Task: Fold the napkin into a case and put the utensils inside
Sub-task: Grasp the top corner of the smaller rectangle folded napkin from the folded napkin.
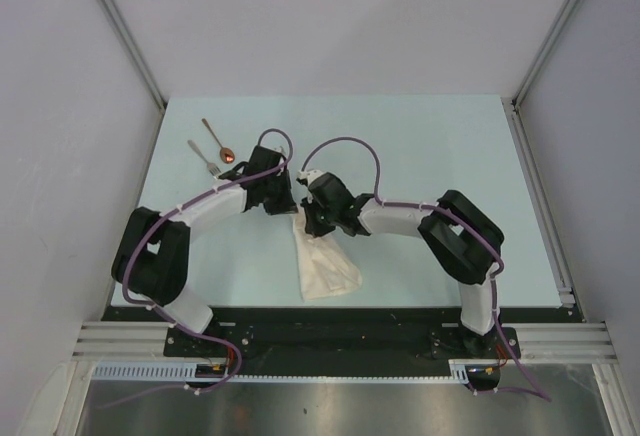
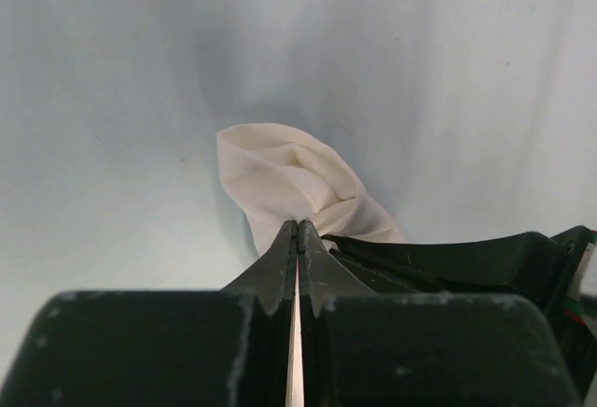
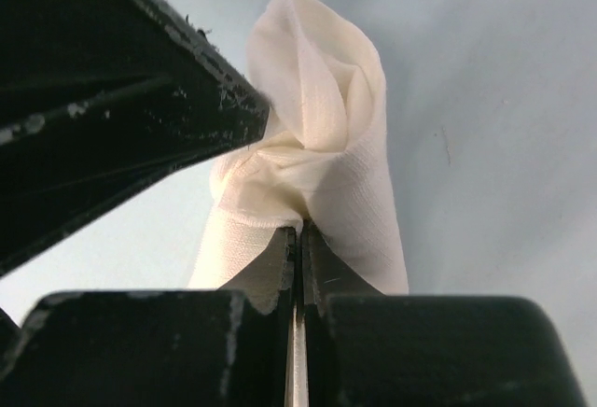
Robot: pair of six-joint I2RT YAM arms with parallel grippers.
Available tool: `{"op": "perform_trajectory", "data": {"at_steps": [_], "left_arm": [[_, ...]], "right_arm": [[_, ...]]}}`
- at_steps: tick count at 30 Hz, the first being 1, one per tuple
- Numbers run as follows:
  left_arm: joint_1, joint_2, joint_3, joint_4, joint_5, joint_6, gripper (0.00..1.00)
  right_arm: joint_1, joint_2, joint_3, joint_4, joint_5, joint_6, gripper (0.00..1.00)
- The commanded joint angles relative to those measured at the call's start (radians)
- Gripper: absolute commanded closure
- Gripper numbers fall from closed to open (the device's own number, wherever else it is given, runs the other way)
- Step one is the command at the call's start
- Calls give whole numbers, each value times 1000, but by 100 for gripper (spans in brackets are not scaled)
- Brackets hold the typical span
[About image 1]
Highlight purple cable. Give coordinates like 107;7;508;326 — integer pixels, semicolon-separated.
122;128;294;407
299;136;551;402

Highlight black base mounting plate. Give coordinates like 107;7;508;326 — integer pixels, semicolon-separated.
102;305;584;380

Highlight white cloth napkin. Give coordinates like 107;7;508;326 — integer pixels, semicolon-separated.
292;210;362;301

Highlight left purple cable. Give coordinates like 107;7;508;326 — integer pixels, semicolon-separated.
122;128;294;407

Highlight silver fork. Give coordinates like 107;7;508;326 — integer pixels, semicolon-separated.
187;140;221;177

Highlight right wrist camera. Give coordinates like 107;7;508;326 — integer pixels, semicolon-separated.
296;169;325;187

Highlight white slotted cable duct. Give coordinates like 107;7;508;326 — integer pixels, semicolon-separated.
92;361;501;386

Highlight aluminium cross rail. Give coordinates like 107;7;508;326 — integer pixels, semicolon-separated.
72;322;618;364

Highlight left aluminium frame post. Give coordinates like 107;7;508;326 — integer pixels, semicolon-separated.
96;0;168;114

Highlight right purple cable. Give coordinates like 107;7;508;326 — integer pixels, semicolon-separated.
299;136;551;402

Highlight right aluminium frame post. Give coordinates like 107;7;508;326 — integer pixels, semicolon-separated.
511;0;583;110

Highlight aluminium frame post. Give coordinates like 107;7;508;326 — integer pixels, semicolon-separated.
511;0;583;110
96;0;168;114

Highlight copper spoon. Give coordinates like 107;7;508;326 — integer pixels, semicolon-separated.
201;118;236;164

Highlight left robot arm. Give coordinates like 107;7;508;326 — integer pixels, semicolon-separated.
111;145;297;356

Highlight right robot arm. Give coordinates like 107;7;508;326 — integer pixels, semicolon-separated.
297;170;504;357

